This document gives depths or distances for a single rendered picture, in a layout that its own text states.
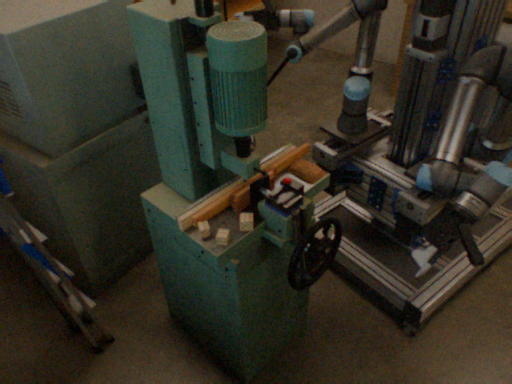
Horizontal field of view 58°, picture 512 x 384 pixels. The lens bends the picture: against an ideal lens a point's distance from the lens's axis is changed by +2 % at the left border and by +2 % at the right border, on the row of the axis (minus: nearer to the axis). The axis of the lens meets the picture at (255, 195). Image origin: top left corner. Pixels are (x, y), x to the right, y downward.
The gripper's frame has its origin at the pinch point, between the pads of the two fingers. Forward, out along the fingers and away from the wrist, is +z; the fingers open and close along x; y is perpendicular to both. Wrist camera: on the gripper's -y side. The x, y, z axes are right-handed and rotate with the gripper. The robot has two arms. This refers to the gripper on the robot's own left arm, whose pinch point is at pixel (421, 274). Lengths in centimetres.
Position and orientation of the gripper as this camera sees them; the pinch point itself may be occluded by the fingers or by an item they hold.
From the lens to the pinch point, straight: 132.3
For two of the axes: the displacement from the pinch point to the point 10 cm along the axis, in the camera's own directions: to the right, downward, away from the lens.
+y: -7.0, -6.1, 3.6
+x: -3.3, -1.7, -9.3
